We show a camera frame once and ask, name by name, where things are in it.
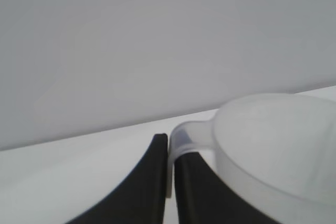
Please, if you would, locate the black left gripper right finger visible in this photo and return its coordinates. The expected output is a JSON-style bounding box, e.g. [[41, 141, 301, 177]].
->
[[173, 151, 283, 224]]

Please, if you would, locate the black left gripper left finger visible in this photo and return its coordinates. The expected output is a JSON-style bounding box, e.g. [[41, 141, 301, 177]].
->
[[61, 133, 169, 224]]

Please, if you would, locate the clear plastic measuring cup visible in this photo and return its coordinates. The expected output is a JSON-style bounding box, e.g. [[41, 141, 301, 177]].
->
[[165, 93, 336, 224]]

